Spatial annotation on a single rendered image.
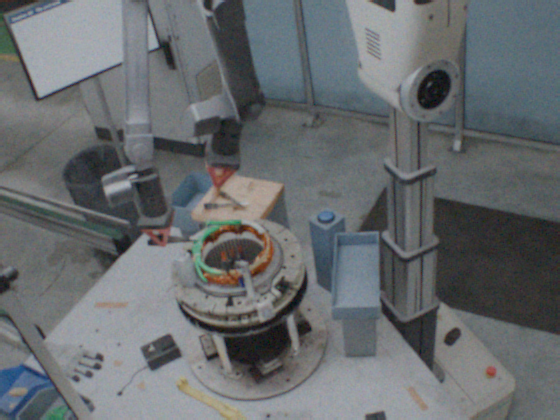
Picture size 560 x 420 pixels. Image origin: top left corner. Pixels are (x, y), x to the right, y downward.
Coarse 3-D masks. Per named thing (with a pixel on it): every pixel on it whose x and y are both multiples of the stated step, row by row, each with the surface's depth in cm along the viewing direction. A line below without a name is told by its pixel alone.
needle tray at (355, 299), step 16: (336, 240) 148; (352, 240) 150; (368, 240) 150; (336, 256) 146; (352, 256) 148; (368, 256) 147; (336, 272) 144; (352, 272) 144; (368, 272) 143; (336, 288) 141; (352, 288) 140; (368, 288) 139; (336, 304) 137; (352, 304) 136; (368, 304) 135; (352, 320) 144; (368, 320) 144; (352, 336) 148; (368, 336) 148; (352, 352) 152; (368, 352) 152
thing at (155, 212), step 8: (144, 200) 131; (152, 200) 131; (160, 200) 132; (168, 200) 138; (144, 208) 132; (152, 208) 132; (160, 208) 133; (168, 208) 136; (144, 216) 134; (152, 216) 133; (160, 216) 133; (144, 224) 132; (152, 224) 132; (160, 224) 131
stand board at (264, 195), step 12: (240, 180) 174; (252, 180) 173; (264, 180) 172; (228, 192) 170; (240, 192) 169; (252, 192) 169; (264, 192) 168; (276, 192) 167; (252, 204) 164; (264, 204) 164; (192, 216) 166; (204, 216) 164; (216, 216) 162; (228, 216) 162; (240, 216) 161; (252, 216) 160; (264, 216) 162
